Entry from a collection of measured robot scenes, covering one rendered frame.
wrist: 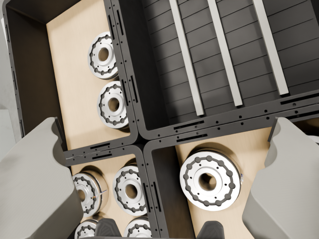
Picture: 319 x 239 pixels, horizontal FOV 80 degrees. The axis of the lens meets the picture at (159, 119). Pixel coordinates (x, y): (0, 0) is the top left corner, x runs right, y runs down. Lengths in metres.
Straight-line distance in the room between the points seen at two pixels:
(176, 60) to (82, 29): 0.27
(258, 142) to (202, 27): 0.23
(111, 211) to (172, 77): 0.34
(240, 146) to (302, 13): 0.23
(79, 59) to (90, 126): 0.18
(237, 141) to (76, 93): 0.40
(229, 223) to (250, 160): 0.12
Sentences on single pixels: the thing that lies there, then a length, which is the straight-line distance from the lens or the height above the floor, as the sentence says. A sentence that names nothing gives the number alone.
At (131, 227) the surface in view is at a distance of 0.45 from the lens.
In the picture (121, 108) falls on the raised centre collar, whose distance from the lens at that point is 0.40.
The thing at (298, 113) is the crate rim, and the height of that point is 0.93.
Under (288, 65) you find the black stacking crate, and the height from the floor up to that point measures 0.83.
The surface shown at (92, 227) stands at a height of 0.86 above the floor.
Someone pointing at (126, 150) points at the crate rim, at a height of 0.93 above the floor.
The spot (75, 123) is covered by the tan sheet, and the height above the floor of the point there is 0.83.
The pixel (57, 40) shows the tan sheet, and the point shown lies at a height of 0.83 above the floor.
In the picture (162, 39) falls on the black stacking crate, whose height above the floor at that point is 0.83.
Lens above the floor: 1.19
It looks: 65 degrees down
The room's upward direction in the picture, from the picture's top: 91 degrees counter-clockwise
